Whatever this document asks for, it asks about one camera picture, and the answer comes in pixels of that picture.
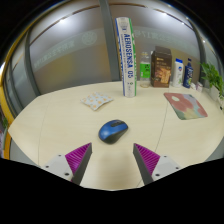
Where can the crumpled white tissue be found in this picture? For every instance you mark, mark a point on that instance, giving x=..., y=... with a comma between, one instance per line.
x=193, y=86

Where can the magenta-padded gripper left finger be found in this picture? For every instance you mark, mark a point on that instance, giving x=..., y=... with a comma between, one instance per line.
x=78, y=157

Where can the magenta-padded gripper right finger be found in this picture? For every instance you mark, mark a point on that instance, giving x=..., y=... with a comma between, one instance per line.
x=147, y=159

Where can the small floral print cushion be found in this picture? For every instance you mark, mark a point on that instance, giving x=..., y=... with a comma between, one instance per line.
x=97, y=100

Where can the clear bottle with green label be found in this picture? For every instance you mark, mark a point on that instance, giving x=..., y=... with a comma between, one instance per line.
x=145, y=71

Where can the pastel patterned mouse pad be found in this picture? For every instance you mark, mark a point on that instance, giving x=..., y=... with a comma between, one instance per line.
x=186, y=106

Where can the brown cardboard carton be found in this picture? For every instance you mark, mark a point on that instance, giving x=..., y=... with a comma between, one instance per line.
x=161, y=68

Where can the white bottle with blue cap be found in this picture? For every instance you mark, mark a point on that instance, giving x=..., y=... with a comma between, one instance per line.
x=177, y=75

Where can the tall white shuttlecock tube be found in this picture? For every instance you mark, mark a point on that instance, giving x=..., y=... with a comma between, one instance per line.
x=126, y=56

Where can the green potted plant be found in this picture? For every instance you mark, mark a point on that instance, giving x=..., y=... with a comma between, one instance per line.
x=212, y=77

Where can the dark blue pump bottle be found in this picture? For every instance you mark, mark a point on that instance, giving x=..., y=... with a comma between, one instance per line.
x=188, y=76

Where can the blue and black computer mouse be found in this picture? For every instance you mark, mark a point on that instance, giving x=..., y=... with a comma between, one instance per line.
x=112, y=130

